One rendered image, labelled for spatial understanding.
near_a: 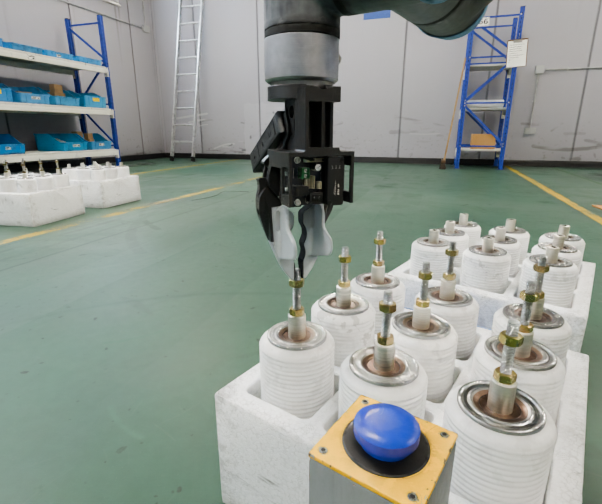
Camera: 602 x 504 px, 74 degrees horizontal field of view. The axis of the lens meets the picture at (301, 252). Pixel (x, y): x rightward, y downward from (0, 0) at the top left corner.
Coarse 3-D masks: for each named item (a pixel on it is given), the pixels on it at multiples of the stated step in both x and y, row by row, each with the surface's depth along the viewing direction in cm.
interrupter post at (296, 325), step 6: (288, 318) 50; (294, 318) 49; (300, 318) 49; (288, 324) 50; (294, 324) 50; (300, 324) 50; (288, 330) 51; (294, 330) 50; (300, 330) 50; (288, 336) 51; (294, 336) 50; (300, 336) 50
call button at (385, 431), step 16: (368, 416) 25; (384, 416) 25; (400, 416) 25; (368, 432) 24; (384, 432) 24; (400, 432) 24; (416, 432) 24; (368, 448) 23; (384, 448) 23; (400, 448) 23; (416, 448) 24
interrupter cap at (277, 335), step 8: (272, 328) 52; (280, 328) 52; (312, 328) 52; (320, 328) 52; (272, 336) 50; (280, 336) 50; (312, 336) 50; (320, 336) 50; (272, 344) 49; (280, 344) 48; (288, 344) 48; (296, 344) 48; (304, 344) 48; (312, 344) 48; (320, 344) 49
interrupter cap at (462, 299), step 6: (432, 288) 66; (438, 288) 66; (456, 288) 65; (432, 294) 63; (438, 294) 64; (456, 294) 64; (462, 294) 63; (468, 294) 63; (432, 300) 61; (438, 300) 61; (444, 300) 62; (450, 300) 62; (456, 300) 62; (462, 300) 61; (468, 300) 61; (444, 306) 60; (450, 306) 59; (456, 306) 59; (462, 306) 59
